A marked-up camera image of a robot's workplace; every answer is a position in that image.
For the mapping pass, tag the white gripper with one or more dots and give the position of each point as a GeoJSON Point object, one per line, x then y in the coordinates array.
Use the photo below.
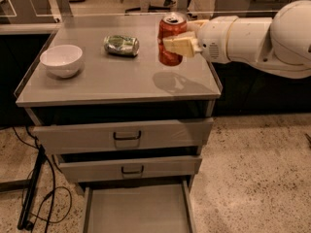
{"type": "Point", "coordinates": [212, 39]}

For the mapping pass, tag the red coke can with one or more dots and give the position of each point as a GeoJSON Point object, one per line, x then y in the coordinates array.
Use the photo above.
{"type": "Point", "coordinates": [171, 24]}

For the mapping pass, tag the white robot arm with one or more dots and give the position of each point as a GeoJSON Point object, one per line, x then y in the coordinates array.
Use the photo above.
{"type": "Point", "coordinates": [279, 45]}

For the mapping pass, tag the crushed green soda can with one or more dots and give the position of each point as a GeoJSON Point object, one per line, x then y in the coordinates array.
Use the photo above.
{"type": "Point", "coordinates": [121, 45]}

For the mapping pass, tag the top grey drawer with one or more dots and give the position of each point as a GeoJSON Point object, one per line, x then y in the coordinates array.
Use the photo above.
{"type": "Point", "coordinates": [156, 134]}

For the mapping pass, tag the grey drawer cabinet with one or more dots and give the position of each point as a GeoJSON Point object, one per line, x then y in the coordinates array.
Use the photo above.
{"type": "Point", "coordinates": [114, 88]}

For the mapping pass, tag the open bottom grey drawer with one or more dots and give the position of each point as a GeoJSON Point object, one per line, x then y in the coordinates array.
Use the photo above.
{"type": "Point", "coordinates": [160, 206]}

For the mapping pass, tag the middle grey drawer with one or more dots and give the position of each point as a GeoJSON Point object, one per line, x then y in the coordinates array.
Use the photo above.
{"type": "Point", "coordinates": [110, 170]}

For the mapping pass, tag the white ceramic bowl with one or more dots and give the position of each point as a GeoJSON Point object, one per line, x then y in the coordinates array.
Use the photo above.
{"type": "Point", "coordinates": [63, 61]}

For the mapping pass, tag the black metal floor bar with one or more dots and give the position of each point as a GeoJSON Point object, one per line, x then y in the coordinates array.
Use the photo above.
{"type": "Point", "coordinates": [27, 202]}

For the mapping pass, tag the black top drawer handle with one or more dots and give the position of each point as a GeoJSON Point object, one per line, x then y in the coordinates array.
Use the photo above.
{"type": "Point", "coordinates": [127, 136]}

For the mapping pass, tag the black drawer handle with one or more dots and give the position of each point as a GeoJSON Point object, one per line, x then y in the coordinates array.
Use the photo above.
{"type": "Point", "coordinates": [127, 136]}
{"type": "Point", "coordinates": [132, 170]}

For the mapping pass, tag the black middle drawer handle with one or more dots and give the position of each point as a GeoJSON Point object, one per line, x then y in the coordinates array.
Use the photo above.
{"type": "Point", "coordinates": [132, 170]}

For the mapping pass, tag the white horizontal rail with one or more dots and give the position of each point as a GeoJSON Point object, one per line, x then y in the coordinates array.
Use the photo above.
{"type": "Point", "coordinates": [24, 29]}

